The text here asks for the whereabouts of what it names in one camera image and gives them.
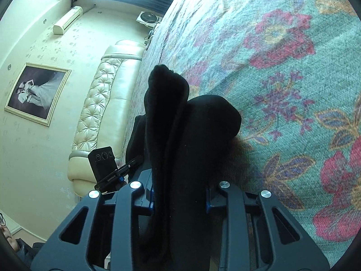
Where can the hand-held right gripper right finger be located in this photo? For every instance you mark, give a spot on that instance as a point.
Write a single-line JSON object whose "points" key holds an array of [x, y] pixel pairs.
{"points": [[208, 203]]}

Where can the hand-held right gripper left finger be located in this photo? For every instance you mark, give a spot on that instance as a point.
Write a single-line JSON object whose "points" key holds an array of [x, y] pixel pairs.
{"points": [[151, 206]]}

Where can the black pants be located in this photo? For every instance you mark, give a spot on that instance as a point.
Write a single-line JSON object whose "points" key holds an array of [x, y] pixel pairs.
{"points": [[183, 161]]}

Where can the cream tufted leather headboard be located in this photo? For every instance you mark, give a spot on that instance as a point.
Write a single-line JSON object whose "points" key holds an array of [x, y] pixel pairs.
{"points": [[112, 104]]}

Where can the white air conditioner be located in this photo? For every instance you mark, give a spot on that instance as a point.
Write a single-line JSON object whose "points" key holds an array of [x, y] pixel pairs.
{"points": [[67, 19]]}

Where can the white round-dial appliance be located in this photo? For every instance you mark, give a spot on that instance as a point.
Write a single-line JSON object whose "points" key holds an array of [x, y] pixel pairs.
{"points": [[148, 17]]}

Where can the floral blanket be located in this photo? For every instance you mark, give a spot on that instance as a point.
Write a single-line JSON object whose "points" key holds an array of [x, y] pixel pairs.
{"points": [[282, 62]]}

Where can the framed wall photo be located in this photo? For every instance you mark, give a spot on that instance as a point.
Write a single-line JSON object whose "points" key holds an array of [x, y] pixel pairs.
{"points": [[36, 93]]}

